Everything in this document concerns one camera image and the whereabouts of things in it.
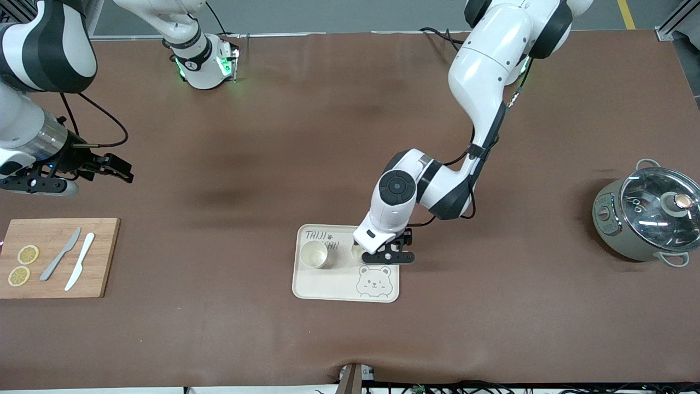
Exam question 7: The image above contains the white plastic cup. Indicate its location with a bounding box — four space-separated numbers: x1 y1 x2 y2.
299 241 329 270

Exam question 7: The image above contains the cream bear print tray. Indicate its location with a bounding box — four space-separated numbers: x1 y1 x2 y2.
291 223 400 303

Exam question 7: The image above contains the grey plastic knife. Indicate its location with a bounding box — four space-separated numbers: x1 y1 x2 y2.
39 227 82 282

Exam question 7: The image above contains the white plastic knife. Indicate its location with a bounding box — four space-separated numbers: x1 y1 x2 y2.
64 233 96 292

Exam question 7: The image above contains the bamboo cutting board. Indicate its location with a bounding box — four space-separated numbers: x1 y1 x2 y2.
0 218 120 299

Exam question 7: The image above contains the grey-green electric pot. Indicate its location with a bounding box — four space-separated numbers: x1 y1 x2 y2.
592 159 700 268

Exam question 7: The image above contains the glass pot lid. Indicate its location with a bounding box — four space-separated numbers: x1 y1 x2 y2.
620 167 700 253

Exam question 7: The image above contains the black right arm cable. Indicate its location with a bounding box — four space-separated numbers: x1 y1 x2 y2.
57 90 129 148

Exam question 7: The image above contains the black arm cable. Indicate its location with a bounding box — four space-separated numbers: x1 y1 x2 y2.
57 90 129 148
410 55 534 228

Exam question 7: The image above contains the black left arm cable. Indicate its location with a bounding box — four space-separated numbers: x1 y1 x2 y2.
410 55 534 228

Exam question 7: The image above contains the metal bracket at table edge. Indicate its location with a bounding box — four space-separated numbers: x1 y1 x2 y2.
338 363 375 394

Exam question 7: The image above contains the black right base cable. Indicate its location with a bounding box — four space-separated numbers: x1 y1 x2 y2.
205 0 228 36

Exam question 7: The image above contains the black base cable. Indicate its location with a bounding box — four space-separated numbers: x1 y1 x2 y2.
418 26 471 55
205 0 228 36

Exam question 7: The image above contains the black left base cable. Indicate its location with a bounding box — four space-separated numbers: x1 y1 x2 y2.
418 26 471 55

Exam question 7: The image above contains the aluminium frame profile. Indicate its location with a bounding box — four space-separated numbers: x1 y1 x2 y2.
656 0 700 42

